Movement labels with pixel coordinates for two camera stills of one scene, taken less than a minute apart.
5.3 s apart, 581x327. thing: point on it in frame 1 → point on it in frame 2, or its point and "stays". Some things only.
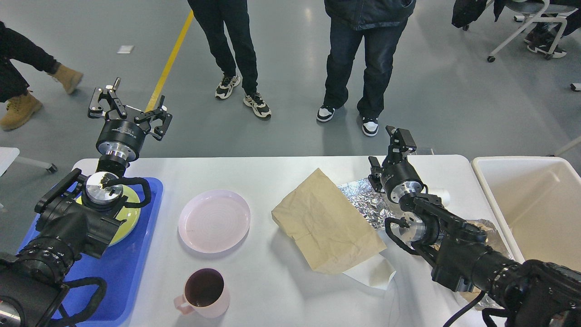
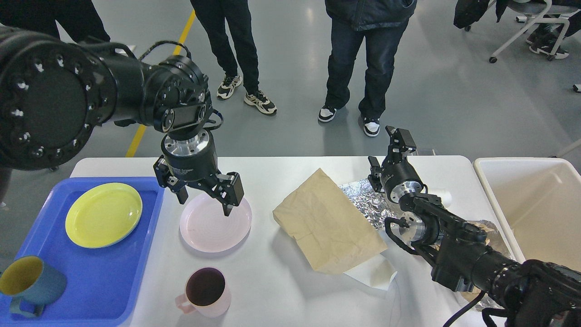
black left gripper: [125, 138] → [192, 161]
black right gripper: [398, 178] stays
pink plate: [213, 220] stays
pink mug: [206, 292] stays
